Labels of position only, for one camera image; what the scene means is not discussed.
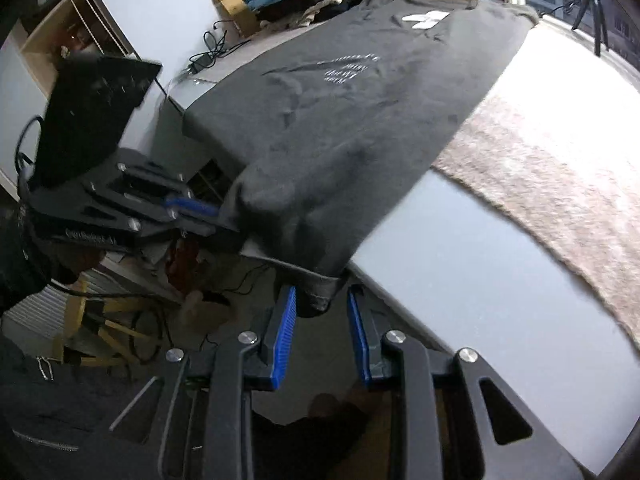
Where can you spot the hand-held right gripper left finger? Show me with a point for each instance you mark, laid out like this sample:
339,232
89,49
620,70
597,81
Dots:
282,345

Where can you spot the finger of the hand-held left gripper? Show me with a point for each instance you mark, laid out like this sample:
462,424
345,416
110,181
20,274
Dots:
155,180
192,207

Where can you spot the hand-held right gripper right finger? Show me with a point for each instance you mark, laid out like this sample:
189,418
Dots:
359,340

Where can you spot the dark grey printed t-shirt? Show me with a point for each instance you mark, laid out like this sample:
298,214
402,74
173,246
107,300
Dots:
350,110

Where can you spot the person's left forearm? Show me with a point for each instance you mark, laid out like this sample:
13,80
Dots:
25,270

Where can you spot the red cloth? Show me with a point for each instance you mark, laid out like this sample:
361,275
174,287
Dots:
182,265

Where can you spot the wooden shelf unit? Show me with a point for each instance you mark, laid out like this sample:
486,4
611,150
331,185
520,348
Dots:
50,35

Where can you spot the yellow wooden stool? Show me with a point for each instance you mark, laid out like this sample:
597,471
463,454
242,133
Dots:
75,310

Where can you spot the beige garment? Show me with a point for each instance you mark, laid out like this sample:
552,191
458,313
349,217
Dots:
300,17

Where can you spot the person's black jacket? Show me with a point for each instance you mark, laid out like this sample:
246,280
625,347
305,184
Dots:
60,410

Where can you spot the plaid mat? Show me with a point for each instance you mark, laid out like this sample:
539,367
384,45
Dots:
550,160

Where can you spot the black tripod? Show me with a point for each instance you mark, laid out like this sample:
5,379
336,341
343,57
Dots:
598,30

